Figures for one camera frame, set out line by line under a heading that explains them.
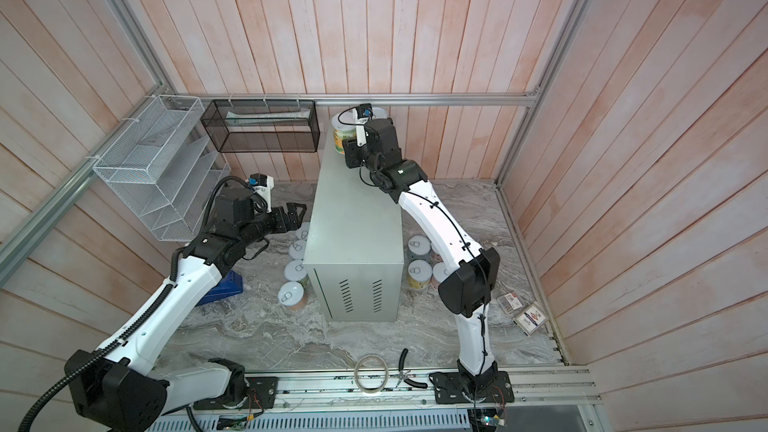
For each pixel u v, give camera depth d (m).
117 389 0.37
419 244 0.58
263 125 1.04
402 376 0.76
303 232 0.71
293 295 0.84
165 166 0.72
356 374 0.76
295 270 0.90
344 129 0.75
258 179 0.66
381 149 0.58
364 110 0.65
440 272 0.90
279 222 0.67
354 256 0.59
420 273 0.88
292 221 0.70
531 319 0.84
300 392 0.75
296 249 0.95
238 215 0.55
